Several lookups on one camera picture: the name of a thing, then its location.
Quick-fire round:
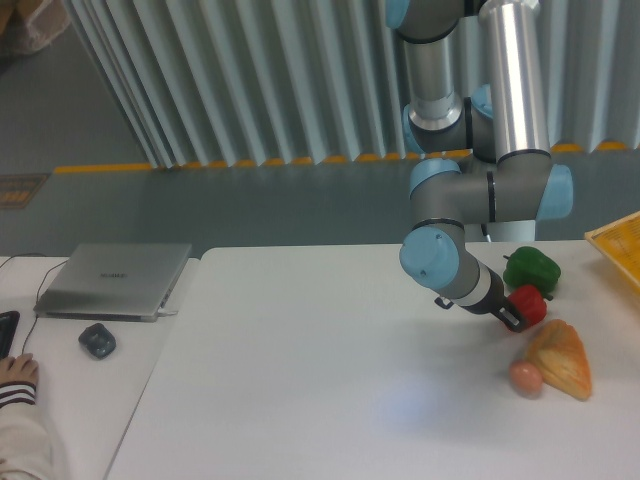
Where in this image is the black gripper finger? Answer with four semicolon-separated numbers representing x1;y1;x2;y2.
493;305;530;332

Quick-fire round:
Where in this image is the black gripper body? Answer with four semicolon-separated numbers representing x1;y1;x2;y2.
434;269;504;315

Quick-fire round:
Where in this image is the red bell pepper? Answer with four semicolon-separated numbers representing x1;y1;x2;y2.
507;285;547;327

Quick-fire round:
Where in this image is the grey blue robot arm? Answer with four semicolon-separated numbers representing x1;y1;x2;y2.
385;1;574;332

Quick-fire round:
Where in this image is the cream striped sleeve forearm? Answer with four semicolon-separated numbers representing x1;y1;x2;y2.
1;381;58;479

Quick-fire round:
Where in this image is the yellow plastic basket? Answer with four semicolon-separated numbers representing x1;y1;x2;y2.
584;212;640;293

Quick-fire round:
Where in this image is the person's hand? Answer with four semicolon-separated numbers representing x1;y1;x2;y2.
0;353;39;386

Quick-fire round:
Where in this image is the green bell pepper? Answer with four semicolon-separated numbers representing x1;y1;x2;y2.
503;246;562;300

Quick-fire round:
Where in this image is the golden pastry bread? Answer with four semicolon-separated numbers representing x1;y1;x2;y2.
524;319;593;401

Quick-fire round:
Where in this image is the brown egg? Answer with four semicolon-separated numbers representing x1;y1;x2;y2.
509;360;543;398

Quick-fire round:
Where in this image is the grey folding partition screen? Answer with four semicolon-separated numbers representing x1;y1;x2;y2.
66;1;639;168

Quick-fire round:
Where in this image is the silver closed laptop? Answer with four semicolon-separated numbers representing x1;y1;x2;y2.
34;243;192;322

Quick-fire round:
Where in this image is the dark grey computer mouse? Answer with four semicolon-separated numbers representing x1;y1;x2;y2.
78;323;117;360

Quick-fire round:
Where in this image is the black keyboard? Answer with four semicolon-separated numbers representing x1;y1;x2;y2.
0;311;20;359

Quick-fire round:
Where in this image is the cardboard box with wrap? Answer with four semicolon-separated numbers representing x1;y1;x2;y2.
1;0;71;65

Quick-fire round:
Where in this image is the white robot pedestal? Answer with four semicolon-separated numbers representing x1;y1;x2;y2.
465;220;536;242

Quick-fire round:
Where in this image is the black mouse cable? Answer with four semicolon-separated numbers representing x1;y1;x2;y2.
0;251;69;356

